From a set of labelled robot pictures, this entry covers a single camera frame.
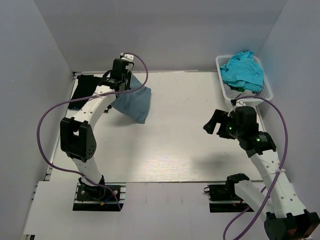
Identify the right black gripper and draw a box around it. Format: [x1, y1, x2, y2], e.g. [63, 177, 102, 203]
[203, 109, 244, 140]

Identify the grey-blue t-shirt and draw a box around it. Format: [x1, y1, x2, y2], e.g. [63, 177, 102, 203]
[111, 75, 152, 124]

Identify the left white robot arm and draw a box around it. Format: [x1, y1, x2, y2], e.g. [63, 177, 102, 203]
[60, 53, 134, 200]

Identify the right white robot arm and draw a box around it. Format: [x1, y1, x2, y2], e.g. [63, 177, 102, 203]
[203, 99, 320, 240]

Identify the grey t-shirt in basket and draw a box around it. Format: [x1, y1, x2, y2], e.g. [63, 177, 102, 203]
[223, 83, 255, 99]

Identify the green item in basket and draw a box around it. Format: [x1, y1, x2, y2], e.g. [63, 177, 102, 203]
[230, 86, 246, 92]

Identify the folded black t-shirt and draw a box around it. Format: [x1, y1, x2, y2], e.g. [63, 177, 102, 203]
[68, 74, 104, 111]

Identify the turquoise t-shirt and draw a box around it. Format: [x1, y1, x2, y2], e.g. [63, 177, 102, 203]
[219, 50, 264, 93]

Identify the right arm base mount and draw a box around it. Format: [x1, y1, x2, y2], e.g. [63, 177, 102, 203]
[203, 184, 249, 213]

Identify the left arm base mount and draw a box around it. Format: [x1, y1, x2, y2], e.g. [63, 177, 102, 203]
[72, 183, 126, 212]

